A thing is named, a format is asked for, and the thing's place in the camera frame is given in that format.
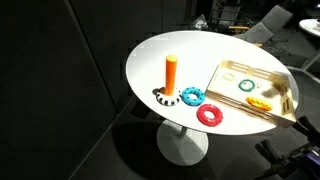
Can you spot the white round side table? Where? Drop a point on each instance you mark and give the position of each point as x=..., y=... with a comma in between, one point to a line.
x=311, y=26

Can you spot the black stand frame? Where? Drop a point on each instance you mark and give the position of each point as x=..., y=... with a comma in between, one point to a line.
x=273, y=154

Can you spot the light wooden slotted box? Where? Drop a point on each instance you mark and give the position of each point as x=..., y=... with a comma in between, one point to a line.
x=233, y=90

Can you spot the purple clamp part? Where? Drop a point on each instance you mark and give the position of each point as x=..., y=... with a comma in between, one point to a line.
x=313, y=164

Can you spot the white table pedestal base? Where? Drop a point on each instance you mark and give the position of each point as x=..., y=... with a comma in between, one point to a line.
x=180, y=146

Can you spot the grey metal leg frame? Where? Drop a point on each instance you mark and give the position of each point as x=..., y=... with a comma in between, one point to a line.
x=311, y=60

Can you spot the orange stacking peg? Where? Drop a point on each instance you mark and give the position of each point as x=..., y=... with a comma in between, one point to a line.
x=171, y=75

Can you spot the crumpled grey bag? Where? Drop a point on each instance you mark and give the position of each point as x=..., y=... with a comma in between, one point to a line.
x=201, y=22

